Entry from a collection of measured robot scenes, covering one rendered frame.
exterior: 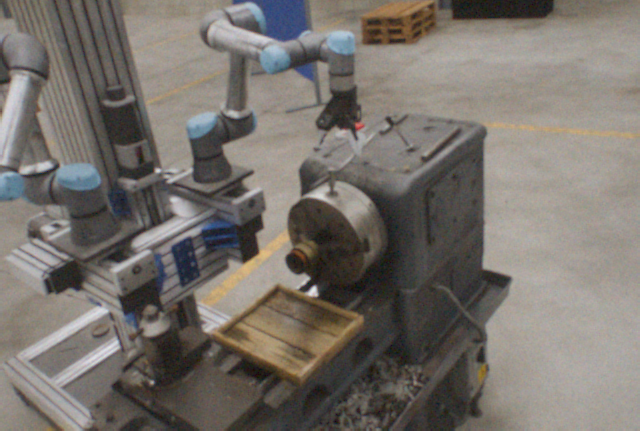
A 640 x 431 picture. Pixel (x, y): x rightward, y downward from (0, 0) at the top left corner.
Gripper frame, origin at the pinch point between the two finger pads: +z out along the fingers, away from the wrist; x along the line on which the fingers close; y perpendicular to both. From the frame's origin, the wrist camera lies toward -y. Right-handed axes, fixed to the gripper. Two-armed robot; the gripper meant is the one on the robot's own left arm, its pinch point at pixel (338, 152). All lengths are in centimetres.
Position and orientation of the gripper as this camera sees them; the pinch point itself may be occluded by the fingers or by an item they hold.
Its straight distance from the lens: 177.9
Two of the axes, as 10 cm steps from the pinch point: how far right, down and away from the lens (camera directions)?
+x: -8.0, -2.8, 5.4
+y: 6.1, -4.1, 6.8
